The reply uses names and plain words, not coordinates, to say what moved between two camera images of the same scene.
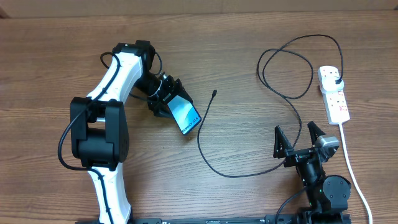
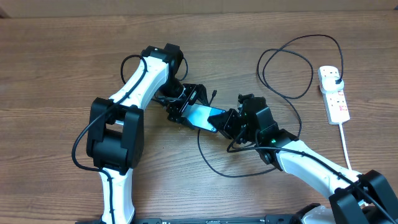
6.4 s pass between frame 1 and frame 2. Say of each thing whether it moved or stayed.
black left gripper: moved
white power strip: stayed
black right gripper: moved
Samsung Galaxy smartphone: moved
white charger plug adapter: stayed
